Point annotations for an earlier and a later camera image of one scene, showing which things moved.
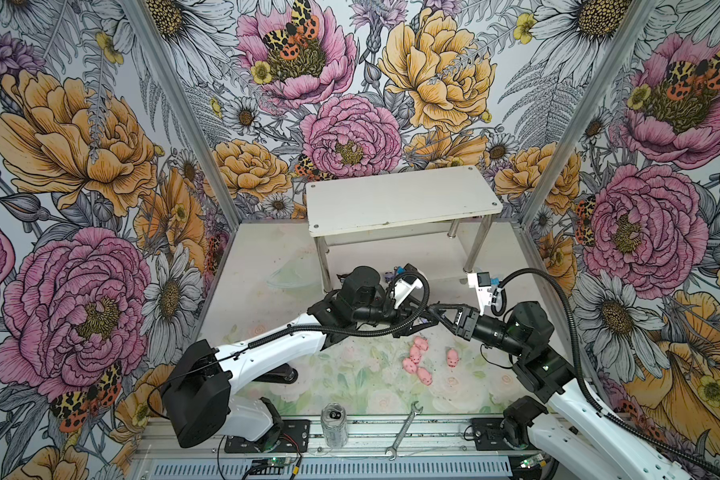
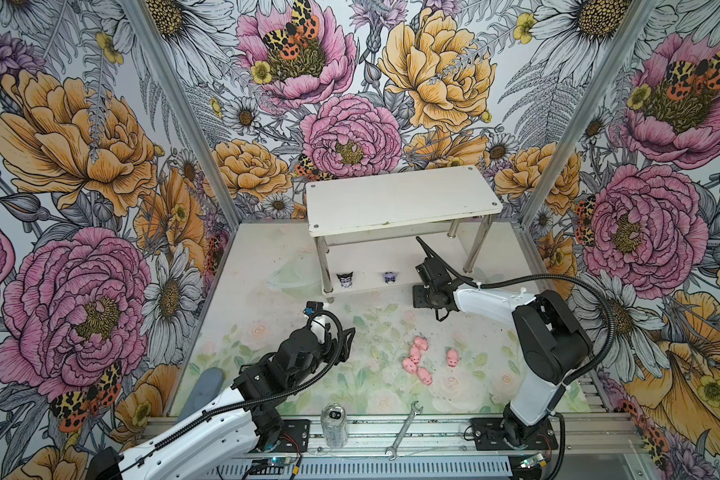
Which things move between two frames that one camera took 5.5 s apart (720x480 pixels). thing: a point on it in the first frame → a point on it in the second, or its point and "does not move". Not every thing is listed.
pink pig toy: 452,358 does not move
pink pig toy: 409,366 does not move
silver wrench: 392,450 does not move
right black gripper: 463,312 → 418,301
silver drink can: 334,420 does not move
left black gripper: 408,313 → 338,348
